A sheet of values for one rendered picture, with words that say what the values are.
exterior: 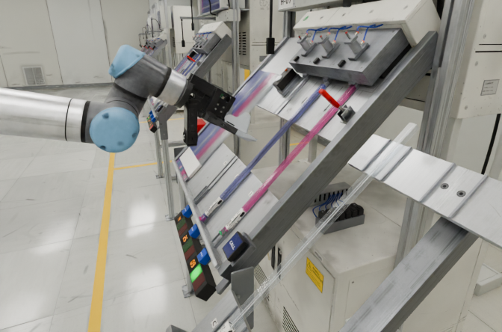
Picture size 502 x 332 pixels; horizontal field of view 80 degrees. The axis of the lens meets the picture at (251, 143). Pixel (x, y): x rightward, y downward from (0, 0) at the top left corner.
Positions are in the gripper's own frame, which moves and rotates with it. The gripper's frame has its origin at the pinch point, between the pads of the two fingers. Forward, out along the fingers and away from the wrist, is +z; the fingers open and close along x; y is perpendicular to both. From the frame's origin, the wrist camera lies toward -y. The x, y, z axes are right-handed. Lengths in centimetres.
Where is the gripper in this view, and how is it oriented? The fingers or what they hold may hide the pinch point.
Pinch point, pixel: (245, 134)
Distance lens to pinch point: 79.2
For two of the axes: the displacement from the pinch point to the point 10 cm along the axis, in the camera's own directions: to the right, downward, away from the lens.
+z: 7.9, 3.9, 4.7
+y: 4.9, -8.7, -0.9
